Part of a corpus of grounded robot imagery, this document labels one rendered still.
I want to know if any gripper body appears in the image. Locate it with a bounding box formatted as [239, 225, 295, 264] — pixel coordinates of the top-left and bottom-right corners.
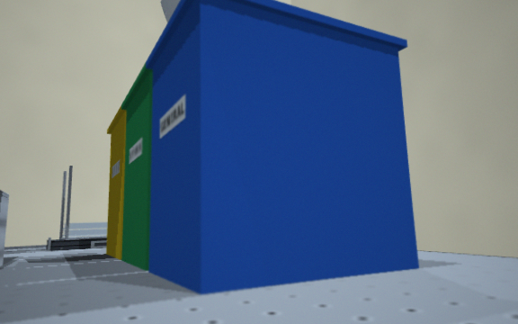
[160, 0, 180, 22]

